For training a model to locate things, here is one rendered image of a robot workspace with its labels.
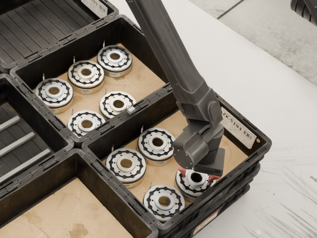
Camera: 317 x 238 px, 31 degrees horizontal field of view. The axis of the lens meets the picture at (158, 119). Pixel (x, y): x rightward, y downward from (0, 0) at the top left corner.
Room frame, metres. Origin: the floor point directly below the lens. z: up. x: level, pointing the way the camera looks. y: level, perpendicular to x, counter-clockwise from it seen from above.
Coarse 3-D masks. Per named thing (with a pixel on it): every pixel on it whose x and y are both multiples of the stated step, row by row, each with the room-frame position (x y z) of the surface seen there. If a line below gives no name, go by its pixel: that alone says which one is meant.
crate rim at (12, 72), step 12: (108, 24) 1.23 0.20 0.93; (132, 24) 1.25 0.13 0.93; (84, 36) 1.16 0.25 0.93; (144, 36) 1.21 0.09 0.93; (60, 48) 1.10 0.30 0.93; (36, 60) 1.03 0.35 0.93; (12, 72) 0.97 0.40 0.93; (24, 84) 0.94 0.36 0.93; (168, 84) 1.05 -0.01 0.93; (36, 96) 0.91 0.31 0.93; (48, 108) 0.88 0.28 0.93; (60, 120) 0.85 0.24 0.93; (108, 120) 0.88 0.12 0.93; (72, 132) 0.83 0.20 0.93; (96, 132) 0.84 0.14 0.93
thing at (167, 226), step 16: (160, 96) 1.00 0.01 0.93; (112, 128) 0.86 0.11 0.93; (256, 128) 0.96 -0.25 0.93; (256, 160) 0.87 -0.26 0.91; (112, 176) 0.73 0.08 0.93; (224, 176) 0.79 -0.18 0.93; (128, 192) 0.69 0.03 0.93; (208, 192) 0.74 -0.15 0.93; (144, 208) 0.66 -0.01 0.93; (192, 208) 0.69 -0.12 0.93; (160, 224) 0.63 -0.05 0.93; (176, 224) 0.65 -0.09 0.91
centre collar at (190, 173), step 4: (188, 172) 0.82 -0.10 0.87; (192, 172) 0.83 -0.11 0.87; (196, 172) 0.83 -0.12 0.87; (188, 176) 0.81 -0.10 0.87; (204, 176) 0.82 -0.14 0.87; (188, 180) 0.80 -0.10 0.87; (204, 180) 0.81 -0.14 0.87; (192, 184) 0.79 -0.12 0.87; (196, 184) 0.79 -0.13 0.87; (200, 184) 0.80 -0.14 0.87
